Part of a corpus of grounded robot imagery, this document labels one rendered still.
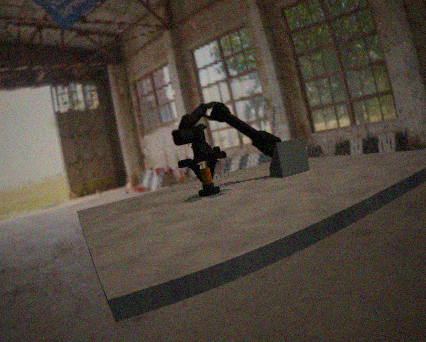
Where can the orange cylinder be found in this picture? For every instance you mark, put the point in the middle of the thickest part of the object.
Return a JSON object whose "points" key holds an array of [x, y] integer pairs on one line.
{"points": [[206, 175]]}

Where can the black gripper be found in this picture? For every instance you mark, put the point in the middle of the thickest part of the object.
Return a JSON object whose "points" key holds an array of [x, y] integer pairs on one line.
{"points": [[193, 164]]}

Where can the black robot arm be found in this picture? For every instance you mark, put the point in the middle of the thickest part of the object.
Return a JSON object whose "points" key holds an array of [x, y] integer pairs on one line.
{"points": [[189, 133]]}

